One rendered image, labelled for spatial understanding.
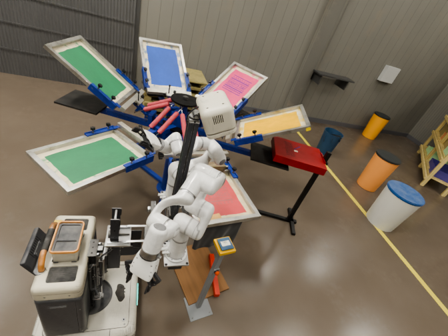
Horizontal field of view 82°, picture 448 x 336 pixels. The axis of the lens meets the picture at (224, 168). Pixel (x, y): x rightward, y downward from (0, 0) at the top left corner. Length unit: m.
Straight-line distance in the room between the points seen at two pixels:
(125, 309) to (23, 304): 0.85
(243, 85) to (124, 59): 2.91
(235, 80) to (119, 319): 3.05
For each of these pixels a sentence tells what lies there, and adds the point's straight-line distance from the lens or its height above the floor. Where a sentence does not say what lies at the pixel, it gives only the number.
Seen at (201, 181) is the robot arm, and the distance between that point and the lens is 1.16.
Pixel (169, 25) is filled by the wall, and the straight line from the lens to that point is 5.76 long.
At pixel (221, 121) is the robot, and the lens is 1.18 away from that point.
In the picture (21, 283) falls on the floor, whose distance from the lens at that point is 2.94.
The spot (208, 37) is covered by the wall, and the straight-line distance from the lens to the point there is 5.89.
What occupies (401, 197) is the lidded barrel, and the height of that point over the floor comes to 0.66.
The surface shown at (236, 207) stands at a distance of 2.24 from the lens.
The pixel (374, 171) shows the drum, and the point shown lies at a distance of 5.50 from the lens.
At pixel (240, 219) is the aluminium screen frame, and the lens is 2.11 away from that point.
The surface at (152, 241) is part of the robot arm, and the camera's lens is 1.05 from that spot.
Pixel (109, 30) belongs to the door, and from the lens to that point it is 5.79.
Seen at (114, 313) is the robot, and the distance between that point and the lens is 2.38.
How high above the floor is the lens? 2.46
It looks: 35 degrees down
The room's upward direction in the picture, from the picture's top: 19 degrees clockwise
